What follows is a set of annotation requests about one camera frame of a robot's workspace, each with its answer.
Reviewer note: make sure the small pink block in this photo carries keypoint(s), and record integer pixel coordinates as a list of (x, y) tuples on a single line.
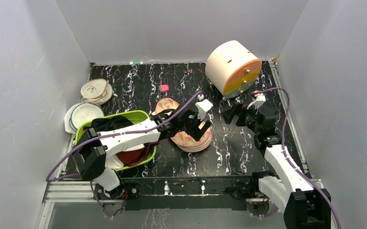
[(163, 88)]

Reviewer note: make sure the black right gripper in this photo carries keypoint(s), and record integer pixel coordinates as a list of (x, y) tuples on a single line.
[(238, 114)]

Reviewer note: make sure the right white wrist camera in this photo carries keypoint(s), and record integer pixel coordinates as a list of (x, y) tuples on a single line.
[(258, 100)]

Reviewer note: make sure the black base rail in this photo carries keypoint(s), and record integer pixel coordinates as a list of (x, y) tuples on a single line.
[(231, 192)]

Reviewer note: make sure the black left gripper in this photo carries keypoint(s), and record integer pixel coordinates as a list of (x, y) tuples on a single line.
[(196, 136)]

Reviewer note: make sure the cream cylindrical drum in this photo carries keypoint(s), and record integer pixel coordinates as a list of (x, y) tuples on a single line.
[(232, 68)]

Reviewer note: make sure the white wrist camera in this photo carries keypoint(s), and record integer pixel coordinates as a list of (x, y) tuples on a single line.
[(258, 100), (203, 105)]

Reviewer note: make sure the dark red bra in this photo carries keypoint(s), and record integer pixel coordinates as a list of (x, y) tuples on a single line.
[(137, 154)]

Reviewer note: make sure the black garment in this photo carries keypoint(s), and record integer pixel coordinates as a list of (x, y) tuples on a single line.
[(110, 124)]

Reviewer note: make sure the green plastic basket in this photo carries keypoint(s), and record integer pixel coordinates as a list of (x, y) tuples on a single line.
[(114, 163)]

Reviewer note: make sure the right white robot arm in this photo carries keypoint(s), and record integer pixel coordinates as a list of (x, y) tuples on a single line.
[(303, 206)]

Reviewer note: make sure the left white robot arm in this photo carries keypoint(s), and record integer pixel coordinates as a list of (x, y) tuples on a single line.
[(94, 148)]

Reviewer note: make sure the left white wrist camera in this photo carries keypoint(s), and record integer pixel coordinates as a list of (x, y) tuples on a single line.
[(203, 105)]

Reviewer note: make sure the floral mesh laundry bag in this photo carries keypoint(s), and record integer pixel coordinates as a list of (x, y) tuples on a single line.
[(182, 139)]

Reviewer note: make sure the white round mesh bag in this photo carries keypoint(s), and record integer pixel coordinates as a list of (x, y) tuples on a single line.
[(79, 114)]

